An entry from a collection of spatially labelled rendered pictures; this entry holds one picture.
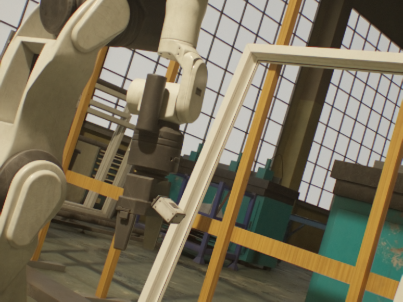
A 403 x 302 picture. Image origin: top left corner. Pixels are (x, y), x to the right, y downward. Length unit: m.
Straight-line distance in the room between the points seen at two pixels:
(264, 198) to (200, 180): 5.95
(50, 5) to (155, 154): 0.36
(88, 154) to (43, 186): 8.99
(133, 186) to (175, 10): 0.31
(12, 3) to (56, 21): 8.69
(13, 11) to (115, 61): 1.99
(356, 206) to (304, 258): 1.51
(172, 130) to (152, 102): 0.06
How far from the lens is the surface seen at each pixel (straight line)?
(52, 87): 1.18
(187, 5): 1.13
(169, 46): 1.11
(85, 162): 10.15
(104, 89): 7.37
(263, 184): 8.87
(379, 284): 2.60
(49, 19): 1.25
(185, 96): 1.08
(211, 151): 2.98
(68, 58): 1.17
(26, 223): 1.15
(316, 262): 2.74
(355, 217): 4.21
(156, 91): 1.06
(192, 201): 2.96
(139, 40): 1.32
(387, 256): 4.08
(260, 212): 8.89
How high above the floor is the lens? 0.70
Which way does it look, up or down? 5 degrees up
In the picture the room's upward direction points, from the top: 17 degrees clockwise
